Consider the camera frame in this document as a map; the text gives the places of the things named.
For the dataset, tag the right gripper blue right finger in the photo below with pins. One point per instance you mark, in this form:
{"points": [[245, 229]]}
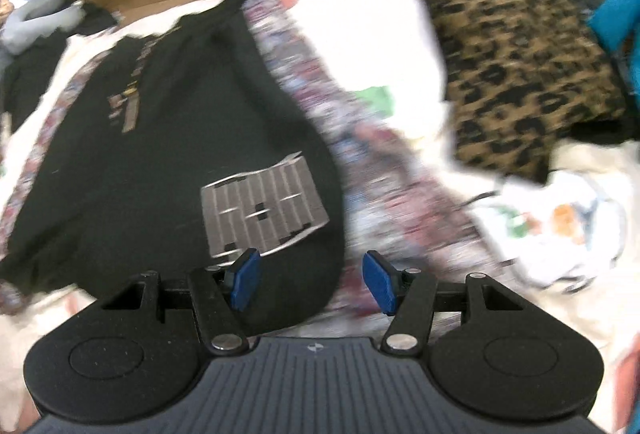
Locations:
{"points": [[408, 296]]}

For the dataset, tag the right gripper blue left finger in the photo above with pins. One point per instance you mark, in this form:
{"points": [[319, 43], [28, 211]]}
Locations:
{"points": [[217, 295]]}

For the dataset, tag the black shorts with bear print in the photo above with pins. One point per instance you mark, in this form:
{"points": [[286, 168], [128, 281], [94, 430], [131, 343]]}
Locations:
{"points": [[182, 150]]}

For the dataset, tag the cream bear print blanket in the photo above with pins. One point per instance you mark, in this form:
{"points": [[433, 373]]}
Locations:
{"points": [[133, 362]]}

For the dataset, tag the leopard print cushion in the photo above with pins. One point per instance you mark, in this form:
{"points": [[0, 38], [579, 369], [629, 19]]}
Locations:
{"points": [[522, 75]]}

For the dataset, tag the black garment pile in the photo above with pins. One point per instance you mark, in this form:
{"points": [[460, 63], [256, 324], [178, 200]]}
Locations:
{"points": [[27, 76]]}

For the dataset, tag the grey neck pillow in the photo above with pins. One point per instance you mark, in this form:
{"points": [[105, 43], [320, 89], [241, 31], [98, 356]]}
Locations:
{"points": [[39, 19]]}

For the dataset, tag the teal patterned cloth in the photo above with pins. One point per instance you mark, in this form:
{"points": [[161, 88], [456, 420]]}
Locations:
{"points": [[613, 22]]}

